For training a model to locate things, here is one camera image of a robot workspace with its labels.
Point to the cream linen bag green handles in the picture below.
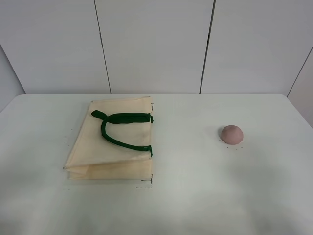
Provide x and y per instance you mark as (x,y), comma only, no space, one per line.
(113,151)

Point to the pink peach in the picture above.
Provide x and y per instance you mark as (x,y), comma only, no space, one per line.
(232,135)

